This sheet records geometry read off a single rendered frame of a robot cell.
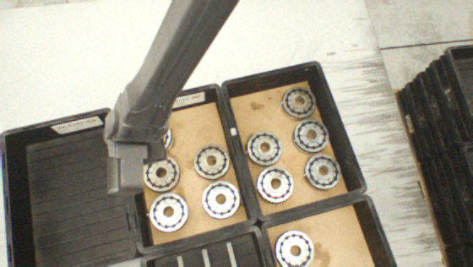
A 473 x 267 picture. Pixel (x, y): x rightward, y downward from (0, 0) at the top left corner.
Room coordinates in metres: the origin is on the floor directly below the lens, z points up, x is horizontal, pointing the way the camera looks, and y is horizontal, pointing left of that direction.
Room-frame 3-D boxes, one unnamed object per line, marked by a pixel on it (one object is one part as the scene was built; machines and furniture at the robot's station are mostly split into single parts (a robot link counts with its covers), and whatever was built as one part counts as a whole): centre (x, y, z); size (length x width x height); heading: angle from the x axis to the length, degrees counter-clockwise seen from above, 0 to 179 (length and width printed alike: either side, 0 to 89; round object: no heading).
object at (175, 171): (0.17, 0.19, 0.86); 0.10 x 0.10 x 0.01
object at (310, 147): (0.33, -0.23, 0.86); 0.10 x 0.10 x 0.01
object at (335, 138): (0.30, -0.15, 0.87); 0.40 x 0.30 x 0.11; 21
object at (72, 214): (0.08, 0.41, 0.87); 0.40 x 0.30 x 0.11; 21
